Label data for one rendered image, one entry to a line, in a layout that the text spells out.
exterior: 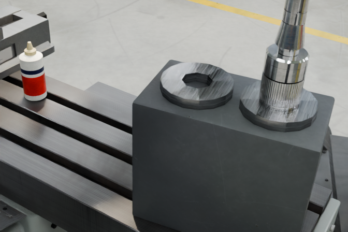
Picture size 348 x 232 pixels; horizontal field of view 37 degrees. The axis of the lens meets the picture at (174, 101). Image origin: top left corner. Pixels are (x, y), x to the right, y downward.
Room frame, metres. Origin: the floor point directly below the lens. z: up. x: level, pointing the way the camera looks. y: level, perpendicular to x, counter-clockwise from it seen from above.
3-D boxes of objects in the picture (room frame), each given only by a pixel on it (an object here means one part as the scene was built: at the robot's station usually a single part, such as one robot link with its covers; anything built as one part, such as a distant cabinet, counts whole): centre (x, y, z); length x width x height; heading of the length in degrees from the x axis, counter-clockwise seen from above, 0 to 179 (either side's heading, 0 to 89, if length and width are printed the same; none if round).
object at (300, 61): (0.50, -0.12, 1.16); 0.05 x 0.05 x 0.01
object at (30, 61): (0.78, 0.25, 0.96); 0.04 x 0.04 x 0.11
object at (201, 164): (0.52, -0.07, 1.00); 0.22 x 0.12 x 0.20; 70
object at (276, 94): (0.50, -0.12, 1.13); 0.05 x 0.05 x 0.05
